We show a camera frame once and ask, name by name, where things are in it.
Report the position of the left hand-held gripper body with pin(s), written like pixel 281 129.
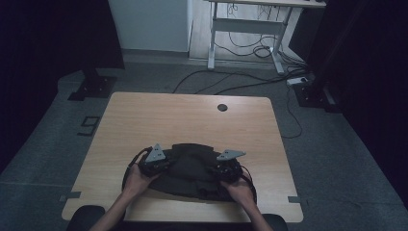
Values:
pixel 155 160

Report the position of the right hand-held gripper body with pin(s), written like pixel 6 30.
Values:
pixel 227 166

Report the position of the dark grey cloth garment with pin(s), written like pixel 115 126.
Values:
pixel 191 170

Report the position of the person's right hand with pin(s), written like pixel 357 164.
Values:
pixel 239 191

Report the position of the person's left hand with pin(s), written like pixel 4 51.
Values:
pixel 138 183

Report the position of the black round table grommet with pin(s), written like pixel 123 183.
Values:
pixel 222 107

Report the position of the grey tape strip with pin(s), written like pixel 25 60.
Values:
pixel 294 199
pixel 71 196

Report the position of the black tape floor marking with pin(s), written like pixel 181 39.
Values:
pixel 86 125

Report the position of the black stand base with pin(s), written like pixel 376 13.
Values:
pixel 312 94
pixel 96 86

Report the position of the white power strip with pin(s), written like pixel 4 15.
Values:
pixel 296 81

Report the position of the black curtain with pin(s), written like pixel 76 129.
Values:
pixel 48 48
pixel 369 80

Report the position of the white metal frame desk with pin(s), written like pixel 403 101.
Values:
pixel 247 25

